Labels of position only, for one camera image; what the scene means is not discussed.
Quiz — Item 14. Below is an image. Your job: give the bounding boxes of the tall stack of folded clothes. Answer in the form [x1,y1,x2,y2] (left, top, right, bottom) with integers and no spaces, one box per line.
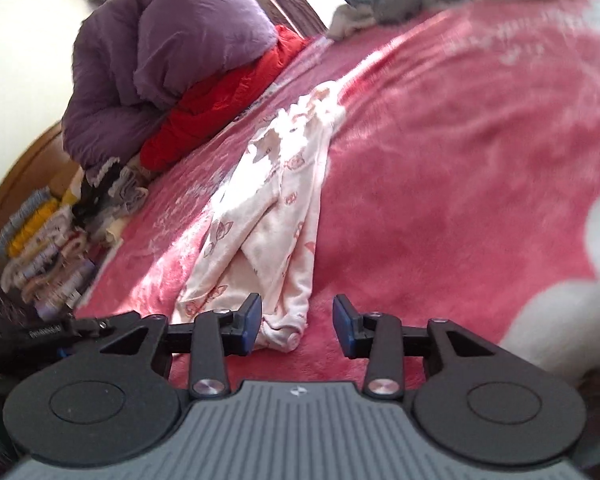
[0,187,99,322]

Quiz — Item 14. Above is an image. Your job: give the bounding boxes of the purple duvet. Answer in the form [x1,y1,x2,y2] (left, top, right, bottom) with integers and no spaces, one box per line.
[61,0,279,171]

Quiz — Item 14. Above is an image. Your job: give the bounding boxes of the wooden headboard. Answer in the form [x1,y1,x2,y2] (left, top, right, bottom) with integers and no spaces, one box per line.
[0,120,76,261]

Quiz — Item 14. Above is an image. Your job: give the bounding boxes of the pink floral blanket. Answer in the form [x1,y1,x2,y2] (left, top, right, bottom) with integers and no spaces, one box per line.
[75,0,600,396]

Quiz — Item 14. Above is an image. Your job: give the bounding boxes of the white garment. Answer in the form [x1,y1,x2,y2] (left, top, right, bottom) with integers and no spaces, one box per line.
[327,2,381,42]

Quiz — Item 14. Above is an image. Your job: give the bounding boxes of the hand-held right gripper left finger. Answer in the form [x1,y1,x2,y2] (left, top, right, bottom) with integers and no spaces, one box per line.
[99,292,262,402]

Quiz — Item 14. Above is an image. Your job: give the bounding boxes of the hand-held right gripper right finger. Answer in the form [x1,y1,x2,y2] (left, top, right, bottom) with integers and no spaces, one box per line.
[332,294,486,397]

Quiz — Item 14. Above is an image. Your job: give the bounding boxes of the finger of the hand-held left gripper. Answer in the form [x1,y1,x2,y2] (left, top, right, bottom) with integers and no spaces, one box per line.
[69,311,142,339]

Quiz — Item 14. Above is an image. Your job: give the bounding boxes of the pale pink printed pajama pants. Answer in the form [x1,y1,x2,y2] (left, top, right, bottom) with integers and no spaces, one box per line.
[172,80,351,354]

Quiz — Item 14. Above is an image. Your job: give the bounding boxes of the red quilt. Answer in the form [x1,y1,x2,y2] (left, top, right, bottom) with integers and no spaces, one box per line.
[140,25,314,172]

